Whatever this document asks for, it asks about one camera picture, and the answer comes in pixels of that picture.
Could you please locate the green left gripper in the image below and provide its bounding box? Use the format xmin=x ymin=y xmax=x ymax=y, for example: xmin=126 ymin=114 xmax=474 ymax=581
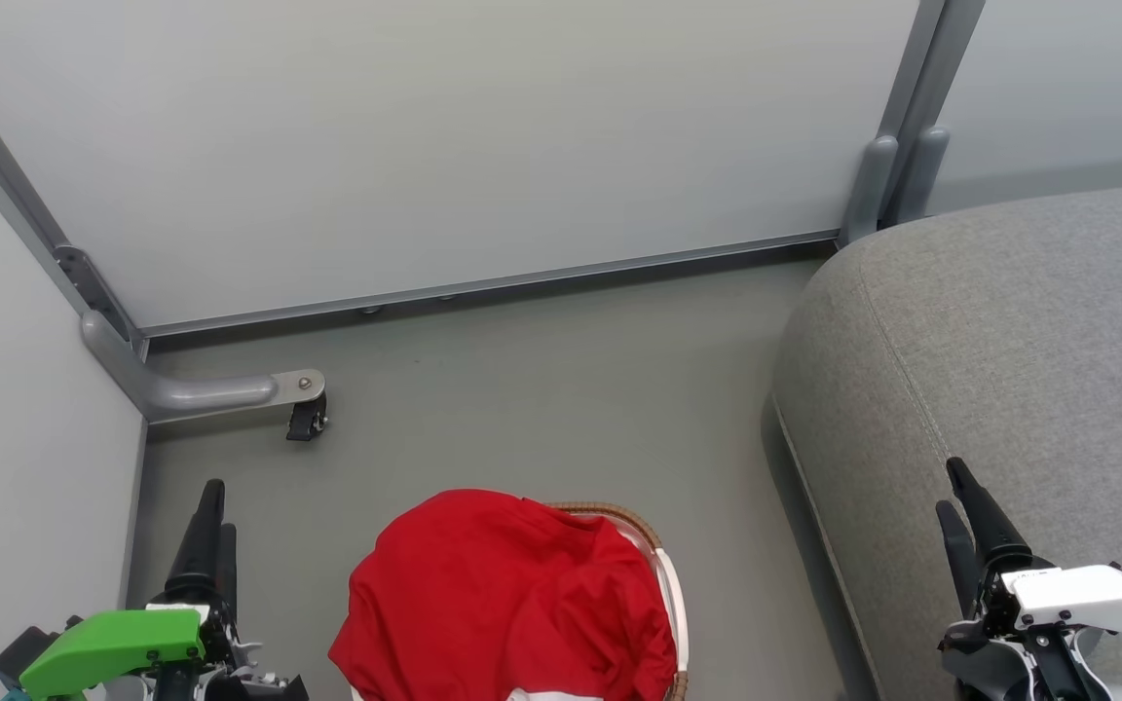
xmin=19 ymin=479 xmax=310 ymax=701

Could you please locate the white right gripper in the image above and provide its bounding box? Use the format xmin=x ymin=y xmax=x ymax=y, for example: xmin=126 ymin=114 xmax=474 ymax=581
xmin=936 ymin=458 xmax=1122 ymax=663

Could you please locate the red and white garment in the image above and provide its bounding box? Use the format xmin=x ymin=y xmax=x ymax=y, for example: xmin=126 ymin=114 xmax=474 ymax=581
xmin=327 ymin=489 xmax=679 ymax=701

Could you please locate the grey fabric sofa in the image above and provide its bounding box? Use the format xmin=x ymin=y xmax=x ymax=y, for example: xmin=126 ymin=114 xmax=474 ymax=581
xmin=770 ymin=180 xmax=1122 ymax=701

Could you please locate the black caster wheel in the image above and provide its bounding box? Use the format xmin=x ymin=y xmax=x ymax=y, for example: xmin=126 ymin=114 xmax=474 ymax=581
xmin=286 ymin=392 xmax=330 ymax=443

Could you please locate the brown wicker laundry basket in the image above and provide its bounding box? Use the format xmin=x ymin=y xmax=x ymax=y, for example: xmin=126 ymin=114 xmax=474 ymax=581
xmin=542 ymin=501 xmax=691 ymax=701

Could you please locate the grey partition foot bracket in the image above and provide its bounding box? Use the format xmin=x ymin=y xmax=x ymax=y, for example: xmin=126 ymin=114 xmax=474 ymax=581
xmin=82 ymin=310 xmax=326 ymax=424

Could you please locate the grey rounded post foot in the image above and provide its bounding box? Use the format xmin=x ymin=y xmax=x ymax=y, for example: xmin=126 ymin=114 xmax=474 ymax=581
xmin=897 ymin=127 xmax=950 ymax=223
xmin=841 ymin=134 xmax=901 ymax=244

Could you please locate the grey partition bottom rail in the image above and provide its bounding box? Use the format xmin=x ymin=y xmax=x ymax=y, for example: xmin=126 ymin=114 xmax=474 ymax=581
xmin=137 ymin=230 xmax=840 ymax=340

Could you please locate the grey double partition post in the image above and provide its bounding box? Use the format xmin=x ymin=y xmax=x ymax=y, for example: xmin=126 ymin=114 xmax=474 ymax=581
xmin=873 ymin=0 xmax=987 ymax=230

